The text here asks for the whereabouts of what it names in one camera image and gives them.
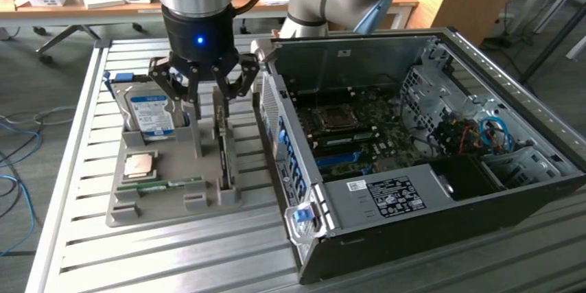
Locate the installed green RAM stick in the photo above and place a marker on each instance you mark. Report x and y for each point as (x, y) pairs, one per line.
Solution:
(343, 140)

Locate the CPU chip with metal lid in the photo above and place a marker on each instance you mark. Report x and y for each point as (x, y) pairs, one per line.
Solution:
(139, 165)

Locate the blue case latch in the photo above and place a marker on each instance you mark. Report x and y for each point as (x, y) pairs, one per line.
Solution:
(302, 214)

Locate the graphics card with metal bracket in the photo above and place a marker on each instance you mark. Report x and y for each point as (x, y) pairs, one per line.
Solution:
(225, 155)

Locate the silver disk bay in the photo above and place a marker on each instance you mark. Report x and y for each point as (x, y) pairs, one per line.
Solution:
(526, 166)

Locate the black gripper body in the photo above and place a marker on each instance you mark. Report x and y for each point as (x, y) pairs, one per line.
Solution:
(197, 39)

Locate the black open PC case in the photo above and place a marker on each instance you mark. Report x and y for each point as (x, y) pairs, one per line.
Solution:
(411, 238)

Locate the blue expansion slot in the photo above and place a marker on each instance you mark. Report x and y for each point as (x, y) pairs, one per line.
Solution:
(339, 159)

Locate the hard disk in blue caddy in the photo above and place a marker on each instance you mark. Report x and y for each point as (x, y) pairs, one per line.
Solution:
(148, 118)

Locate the grey parts rack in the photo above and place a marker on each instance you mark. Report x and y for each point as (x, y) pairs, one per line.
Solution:
(183, 166)

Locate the green motherboard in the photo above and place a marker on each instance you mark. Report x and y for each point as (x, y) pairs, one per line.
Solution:
(389, 125)

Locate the grey chipset heatsink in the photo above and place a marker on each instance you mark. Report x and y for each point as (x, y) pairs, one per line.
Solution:
(391, 165)

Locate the metal CPU socket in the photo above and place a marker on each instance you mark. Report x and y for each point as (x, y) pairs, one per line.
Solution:
(339, 116)

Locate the grey power supply unit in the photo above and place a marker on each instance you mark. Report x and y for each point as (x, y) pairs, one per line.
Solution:
(353, 204)

